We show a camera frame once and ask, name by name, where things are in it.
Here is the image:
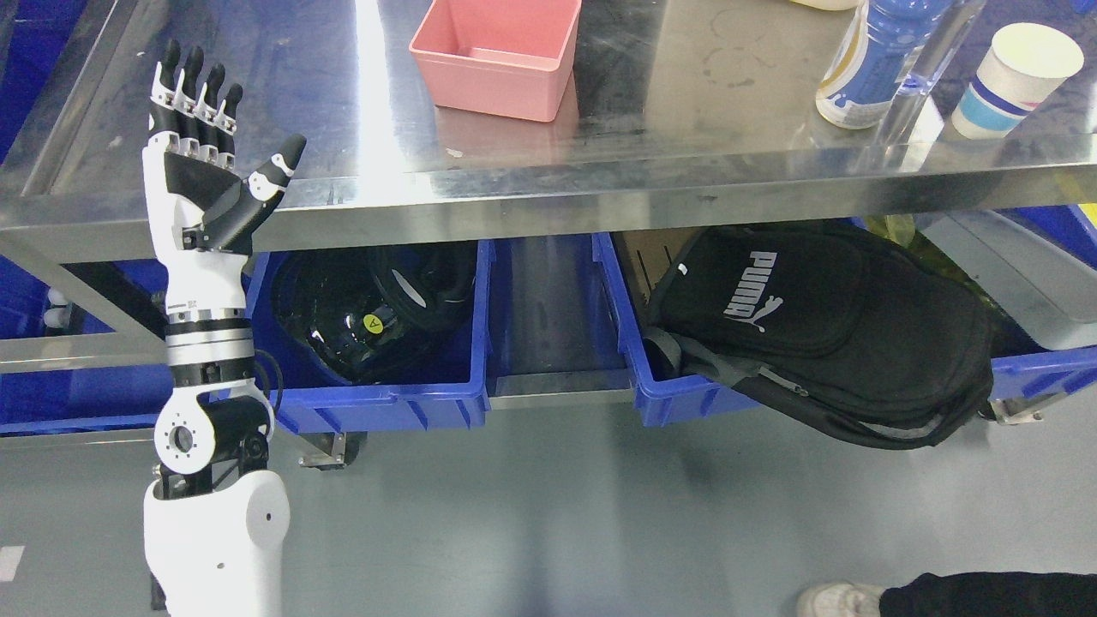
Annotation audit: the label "stainless steel table frame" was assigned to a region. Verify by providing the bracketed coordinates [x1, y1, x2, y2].
[0, 0, 1097, 449]

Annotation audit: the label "paper cup blue stripes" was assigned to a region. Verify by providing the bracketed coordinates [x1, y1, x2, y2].
[950, 22, 1084, 141]

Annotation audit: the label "black Puma backpack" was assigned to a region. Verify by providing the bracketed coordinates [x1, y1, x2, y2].
[644, 221, 994, 450]

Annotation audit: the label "white shoe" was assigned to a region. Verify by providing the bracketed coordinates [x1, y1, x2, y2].
[796, 582, 885, 616]

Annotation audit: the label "black trouser leg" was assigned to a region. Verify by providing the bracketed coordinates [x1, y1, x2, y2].
[880, 572, 1096, 616]

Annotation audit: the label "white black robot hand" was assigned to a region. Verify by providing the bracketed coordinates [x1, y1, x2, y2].
[142, 40, 307, 321]

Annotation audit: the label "grey plastic case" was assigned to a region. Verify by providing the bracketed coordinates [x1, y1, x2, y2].
[915, 211, 1096, 350]

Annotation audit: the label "clear plastic bottle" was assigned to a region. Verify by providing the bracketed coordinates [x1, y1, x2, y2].
[873, 1, 986, 146]

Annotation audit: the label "blue bin with backpack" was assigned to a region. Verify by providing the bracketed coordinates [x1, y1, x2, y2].
[591, 228, 757, 427]

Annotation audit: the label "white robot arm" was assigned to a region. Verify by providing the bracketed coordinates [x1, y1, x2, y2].
[142, 309, 291, 616]

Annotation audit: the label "blue labelled plastic bottle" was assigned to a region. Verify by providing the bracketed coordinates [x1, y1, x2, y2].
[815, 1, 953, 130]

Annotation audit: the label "pink plastic storage box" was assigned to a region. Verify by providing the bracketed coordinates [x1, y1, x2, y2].
[409, 1, 583, 123]

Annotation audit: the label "blue bin with helmet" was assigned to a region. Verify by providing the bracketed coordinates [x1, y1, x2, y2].
[247, 242, 495, 434]

